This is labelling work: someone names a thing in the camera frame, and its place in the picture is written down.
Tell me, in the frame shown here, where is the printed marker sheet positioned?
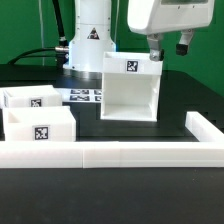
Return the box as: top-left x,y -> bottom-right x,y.
57,88 -> 102,103

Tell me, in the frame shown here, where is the white rear drawer box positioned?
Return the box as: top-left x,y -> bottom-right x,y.
0,85 -> 62,108

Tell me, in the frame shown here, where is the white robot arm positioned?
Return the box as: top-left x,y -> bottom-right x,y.
63,0 -> 215,73

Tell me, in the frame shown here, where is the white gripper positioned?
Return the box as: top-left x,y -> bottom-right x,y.
127,0 -> 215,61

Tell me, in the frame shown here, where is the white drawer cabinet frame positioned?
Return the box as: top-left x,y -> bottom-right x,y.
100,52 -> 163,122

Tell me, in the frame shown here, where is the white front drawer box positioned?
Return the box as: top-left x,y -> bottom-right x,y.
3,106 -> 76,142

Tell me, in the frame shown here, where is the white L-shaped fence wall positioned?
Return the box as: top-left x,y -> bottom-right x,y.
0,111 -> 224,168

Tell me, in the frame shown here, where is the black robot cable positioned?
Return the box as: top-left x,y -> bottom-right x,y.
7,0 -> 70,66

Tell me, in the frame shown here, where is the white drawer box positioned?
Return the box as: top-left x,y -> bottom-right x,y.
3,106 -> 76,142
0,85 -> 62,108

